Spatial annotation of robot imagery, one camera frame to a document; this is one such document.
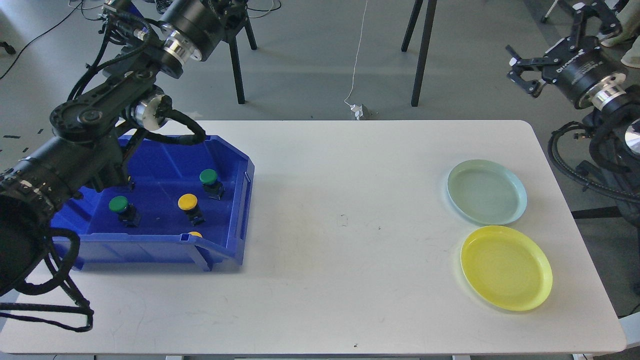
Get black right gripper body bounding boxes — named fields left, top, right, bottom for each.
left=551, top=36, right=627, bottom=109

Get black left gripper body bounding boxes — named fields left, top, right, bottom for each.
left=159, top=0, right=249, bottom=62

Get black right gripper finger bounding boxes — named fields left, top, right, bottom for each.
left=571, top=1, right=623, bottom=42
left=505, top=45, right=557, bottom=99

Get yellow push button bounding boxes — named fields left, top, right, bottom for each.
left=177, top=193, right=206, bottom=226

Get green push button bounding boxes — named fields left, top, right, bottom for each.
left=108, top=195, right=141, bottom=228
left=199, top=168, right=226, bottom=201

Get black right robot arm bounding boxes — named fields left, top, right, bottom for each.
left=506, top=0, right=640, bottom=228

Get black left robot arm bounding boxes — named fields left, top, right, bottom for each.
left=1, top=0, right=258, bottom=333

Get pale green plate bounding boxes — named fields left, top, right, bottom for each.
left=446, top=159, right=528, bottom=226

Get yellow plate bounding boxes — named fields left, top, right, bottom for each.
left=459, top=225, right=554, bottom=312

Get black stand legs left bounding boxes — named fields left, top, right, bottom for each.
left=226, top=14, right=258, bottom=105

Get black stand legs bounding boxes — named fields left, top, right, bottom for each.
left=401, top=0, right=438, bottom=107
left=226, top=14, right=258, bottom=105

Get black stand legs right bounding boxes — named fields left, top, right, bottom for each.
left=401, top=0, right=438, bottom=107

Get blue plastic bin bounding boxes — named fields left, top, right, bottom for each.
left=51, top=136, right=255, bottom=271

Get black floor cables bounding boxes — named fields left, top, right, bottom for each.
left=0, top=0, right=283, bottom=81

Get white cable with plug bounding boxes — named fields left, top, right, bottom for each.
left=343, top=0, right=373, bottom=121

